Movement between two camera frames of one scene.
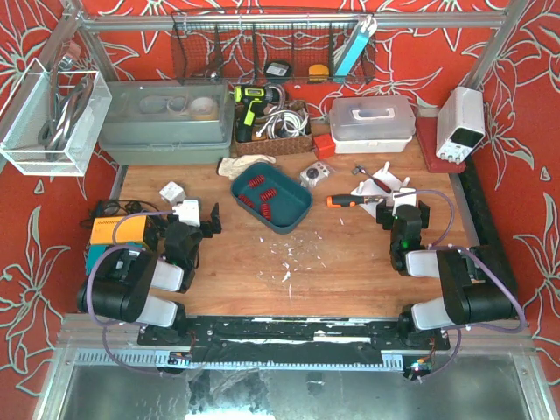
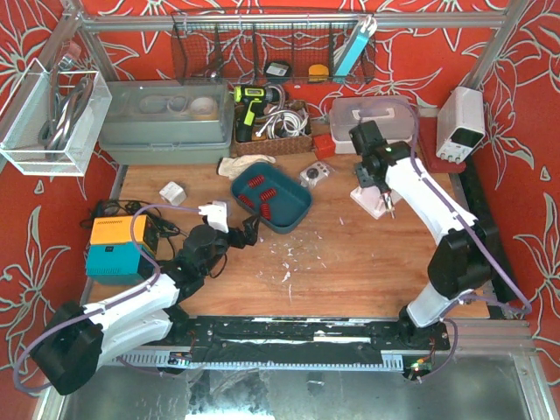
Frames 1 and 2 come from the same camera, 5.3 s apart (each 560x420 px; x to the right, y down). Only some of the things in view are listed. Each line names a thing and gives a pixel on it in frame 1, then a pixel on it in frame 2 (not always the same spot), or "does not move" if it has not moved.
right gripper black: (384, 217) -> (374, 182)
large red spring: (258, 179) does not move
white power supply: (460, 123) does not move
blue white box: (363, 32) does not move
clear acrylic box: (52, 123) does not move
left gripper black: (208, 226) -> (244, 232)
